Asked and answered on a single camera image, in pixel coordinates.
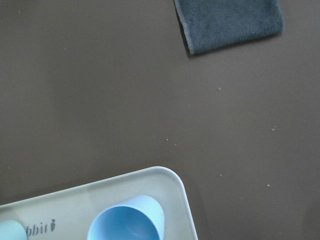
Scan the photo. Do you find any blue cup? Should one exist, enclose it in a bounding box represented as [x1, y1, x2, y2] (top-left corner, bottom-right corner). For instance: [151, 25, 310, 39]
[87, 195, 165, 240]

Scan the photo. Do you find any green cup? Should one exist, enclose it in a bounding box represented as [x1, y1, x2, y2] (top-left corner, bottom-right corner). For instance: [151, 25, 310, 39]
[0, 220, 28, 240]

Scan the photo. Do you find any cream rabbit tray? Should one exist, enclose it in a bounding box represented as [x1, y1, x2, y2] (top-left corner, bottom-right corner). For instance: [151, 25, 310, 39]
[0, 166, 198, 240]

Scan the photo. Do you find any grey folded cloth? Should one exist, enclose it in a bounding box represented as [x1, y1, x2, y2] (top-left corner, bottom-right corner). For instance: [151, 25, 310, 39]
[174, 0, 285, 55]

